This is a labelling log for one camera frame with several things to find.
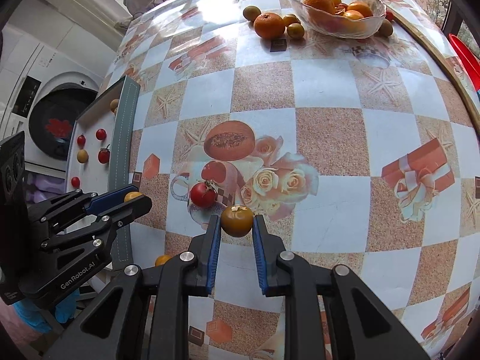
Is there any red cherry tomato with stem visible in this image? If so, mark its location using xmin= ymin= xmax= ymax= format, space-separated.
xmin=97 ymin=145 xmax=111 ymax=164

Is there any tan longan fruit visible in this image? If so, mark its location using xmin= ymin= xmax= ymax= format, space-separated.
xmin=76 ymin=149 xmax=89 ymax=164

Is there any brown persimmon-like tomato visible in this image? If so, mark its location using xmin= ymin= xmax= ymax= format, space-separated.
xmin=220 ymin=205 xmax=254 ymax=238

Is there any yellow cherry tomato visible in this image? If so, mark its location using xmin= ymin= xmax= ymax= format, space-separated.
xmin=124 ymin=191 xmax=143 ymax=203

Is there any blue gloved hand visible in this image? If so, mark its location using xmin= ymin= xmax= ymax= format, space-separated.
xmin=13 ymin=289 xmax=80 ymax=333

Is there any grey-edged white tray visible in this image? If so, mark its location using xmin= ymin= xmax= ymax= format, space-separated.
xmin=65 ymin=75 xmax=142 ymax=271

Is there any tan longan by stick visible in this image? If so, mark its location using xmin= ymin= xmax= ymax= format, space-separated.
xmin=110 ymin=98 xmax=120 ymax=114

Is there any white washing machine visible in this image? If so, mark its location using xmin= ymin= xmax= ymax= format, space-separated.
xmin=1 ymin=38 xmax=103 ymax=179

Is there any green-brown fruit by orange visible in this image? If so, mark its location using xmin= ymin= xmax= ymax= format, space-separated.
xmin=242 ymin=6 xmax=261 ymax=23

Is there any orange on table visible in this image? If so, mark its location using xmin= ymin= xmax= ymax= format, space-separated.
xmin=253 ymin=12 xmax=286 ymax=40

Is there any small yellow-green fruit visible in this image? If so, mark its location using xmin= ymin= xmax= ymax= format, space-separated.
xmin=286 ymin=23 xmax=305 ymax=40
xmin=282 ymin=14 xmax=300 ymax=28

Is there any long wooden curved stick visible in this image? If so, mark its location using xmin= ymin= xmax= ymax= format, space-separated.
xmin=391 ymin=9 xmax=480 ymax=135

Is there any red plastic basin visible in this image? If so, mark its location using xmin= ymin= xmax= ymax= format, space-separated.
xmin=448 ymin=33 xmax=480 ymax=92

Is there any large orange in bowl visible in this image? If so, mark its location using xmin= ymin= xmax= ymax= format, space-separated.
xmin=303 ymin=0 xmax=335 ymax=15

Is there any clear glass fruit bowl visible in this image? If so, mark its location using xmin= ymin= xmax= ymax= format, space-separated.
xmin=289 ymin=0 xmax=386 ymax=39

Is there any green-brown fruit beside bowl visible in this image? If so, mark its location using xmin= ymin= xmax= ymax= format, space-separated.
xmin=377 ymin=19 xmax=394 ymax=38

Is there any red tomato behind bowl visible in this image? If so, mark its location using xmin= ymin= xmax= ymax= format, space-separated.
xmin=385 ymin=9 xmax=394 ymax=22

